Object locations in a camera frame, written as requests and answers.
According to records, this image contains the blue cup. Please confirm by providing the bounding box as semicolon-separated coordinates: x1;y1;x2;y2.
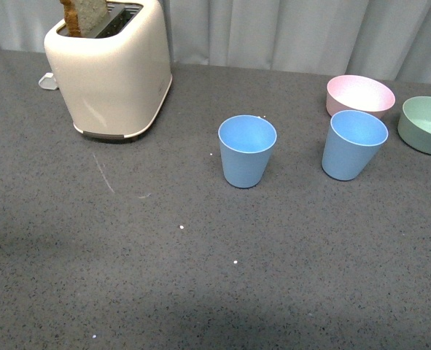
218;115;277;189
322;110;389;181

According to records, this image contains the cream white toaster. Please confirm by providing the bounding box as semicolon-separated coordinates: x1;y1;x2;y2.
44;1;172;139

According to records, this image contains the pink bowl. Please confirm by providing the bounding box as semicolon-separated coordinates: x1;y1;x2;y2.
326;74;396;119

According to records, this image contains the white power plug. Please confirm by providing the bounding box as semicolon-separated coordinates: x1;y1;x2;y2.
38;72;59;90

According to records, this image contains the toast slice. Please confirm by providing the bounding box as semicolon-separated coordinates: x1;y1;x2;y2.
60;0;109;37

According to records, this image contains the green bowl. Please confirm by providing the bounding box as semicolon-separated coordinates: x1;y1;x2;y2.
397;96;431;155

